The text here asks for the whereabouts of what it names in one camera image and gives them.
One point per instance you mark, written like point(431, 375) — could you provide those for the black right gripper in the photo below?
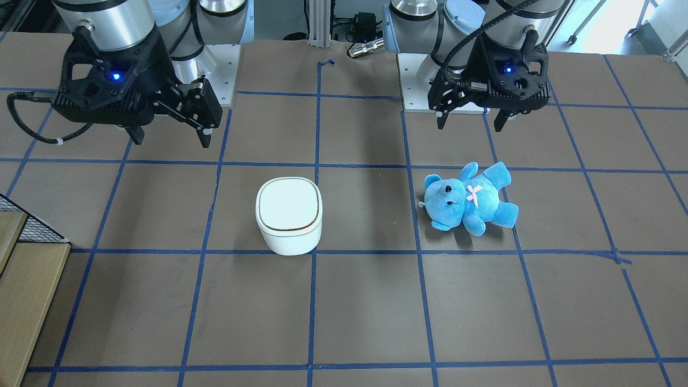
point(156, 67)

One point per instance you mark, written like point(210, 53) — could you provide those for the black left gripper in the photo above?
point(469, 67)

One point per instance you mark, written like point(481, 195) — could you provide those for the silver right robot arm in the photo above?
point(186, 27)

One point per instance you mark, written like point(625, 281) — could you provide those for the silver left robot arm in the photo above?
point(447, 31)

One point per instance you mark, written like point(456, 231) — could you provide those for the white mini trash can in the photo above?
point(289, 212)

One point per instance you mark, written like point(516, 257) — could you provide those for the blue teddy bear plush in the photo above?
point(471, 199)

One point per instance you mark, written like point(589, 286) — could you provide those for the silver metal cylinder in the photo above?
point(357, 50)

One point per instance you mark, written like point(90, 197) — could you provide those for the black power adapter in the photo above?
point(364, 25)

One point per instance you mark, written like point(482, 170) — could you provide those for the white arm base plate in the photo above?
point(219, 64)
point(415, 73)

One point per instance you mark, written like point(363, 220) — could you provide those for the wooden shelf with wire mesh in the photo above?
point(33, 258)

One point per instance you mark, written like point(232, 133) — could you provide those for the aluminium frame post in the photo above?
point(319, 23)

